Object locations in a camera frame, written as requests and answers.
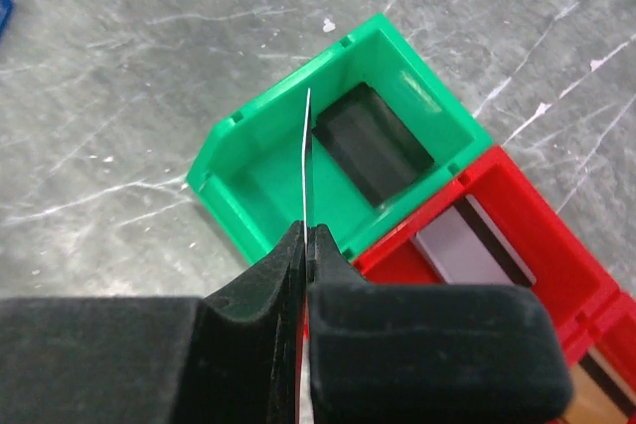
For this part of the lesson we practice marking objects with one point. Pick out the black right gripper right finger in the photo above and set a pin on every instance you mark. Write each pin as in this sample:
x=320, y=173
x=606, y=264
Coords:
x=386, y=353

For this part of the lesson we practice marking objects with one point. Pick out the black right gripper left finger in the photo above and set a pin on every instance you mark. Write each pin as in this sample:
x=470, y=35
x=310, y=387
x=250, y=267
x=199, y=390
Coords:
x=231, y=357

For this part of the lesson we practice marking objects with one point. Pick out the silver credit card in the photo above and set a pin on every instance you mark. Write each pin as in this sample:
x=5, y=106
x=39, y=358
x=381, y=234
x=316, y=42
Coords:
x=465, y=246

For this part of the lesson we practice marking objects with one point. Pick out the black credit card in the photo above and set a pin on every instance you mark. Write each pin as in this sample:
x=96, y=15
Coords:
x=371, y=145

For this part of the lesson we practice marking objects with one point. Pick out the gold credit card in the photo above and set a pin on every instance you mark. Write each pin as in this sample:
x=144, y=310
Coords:
x=603, y=393

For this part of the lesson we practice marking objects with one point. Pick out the green plastic bin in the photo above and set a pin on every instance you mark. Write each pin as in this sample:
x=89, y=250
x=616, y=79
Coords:
x=248, y=172

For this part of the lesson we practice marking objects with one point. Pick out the red plastic bin middle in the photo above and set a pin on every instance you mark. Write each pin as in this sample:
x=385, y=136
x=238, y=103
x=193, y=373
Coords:
x=571, y=283

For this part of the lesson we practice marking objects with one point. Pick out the red plastic bin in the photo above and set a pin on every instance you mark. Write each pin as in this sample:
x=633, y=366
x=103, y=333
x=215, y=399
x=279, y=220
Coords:
x=613, y=332
x=571, y=283

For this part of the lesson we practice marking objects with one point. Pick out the red plastic bin right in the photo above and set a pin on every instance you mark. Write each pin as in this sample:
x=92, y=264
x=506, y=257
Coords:
x=613, y=332

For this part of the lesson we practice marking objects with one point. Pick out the blue black handled tool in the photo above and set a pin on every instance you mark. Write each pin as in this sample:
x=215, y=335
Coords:
x=6, y=9

